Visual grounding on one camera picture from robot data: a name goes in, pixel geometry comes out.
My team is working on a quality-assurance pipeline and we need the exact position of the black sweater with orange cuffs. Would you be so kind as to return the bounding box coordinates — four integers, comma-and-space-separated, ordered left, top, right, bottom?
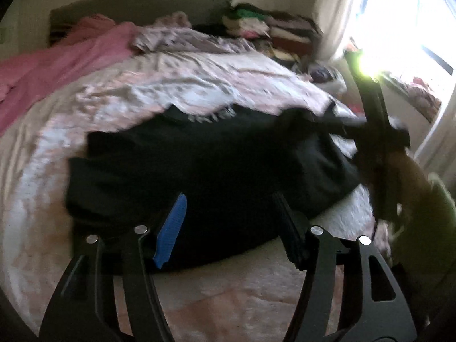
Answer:
66, 105, 359, 272

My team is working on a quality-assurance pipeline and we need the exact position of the white bag with clothes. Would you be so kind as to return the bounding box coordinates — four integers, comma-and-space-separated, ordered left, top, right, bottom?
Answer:
308, 63, 347, 97

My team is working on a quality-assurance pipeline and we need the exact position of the stack of folded clothes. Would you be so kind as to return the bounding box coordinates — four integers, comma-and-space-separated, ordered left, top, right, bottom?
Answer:
222, 3, 321, 60

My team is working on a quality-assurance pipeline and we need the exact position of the person's right hand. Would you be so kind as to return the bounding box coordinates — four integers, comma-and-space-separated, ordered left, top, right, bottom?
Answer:
386, 151, 431, 226

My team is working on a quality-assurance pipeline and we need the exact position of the white curtain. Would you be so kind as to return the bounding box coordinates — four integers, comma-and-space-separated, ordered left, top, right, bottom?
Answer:
312, 0, 362, 61

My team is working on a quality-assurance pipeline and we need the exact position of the dark green headboard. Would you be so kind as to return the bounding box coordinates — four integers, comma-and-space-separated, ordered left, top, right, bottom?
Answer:
48, 0, 233, 46

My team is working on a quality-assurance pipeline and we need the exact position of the lilac crumpled garment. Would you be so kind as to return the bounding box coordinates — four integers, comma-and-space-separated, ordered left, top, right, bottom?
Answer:
131, 12, 256, 54

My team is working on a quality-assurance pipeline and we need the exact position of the pink duvet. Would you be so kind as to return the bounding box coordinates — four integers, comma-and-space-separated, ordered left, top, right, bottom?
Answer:
1, 14, 139, 133

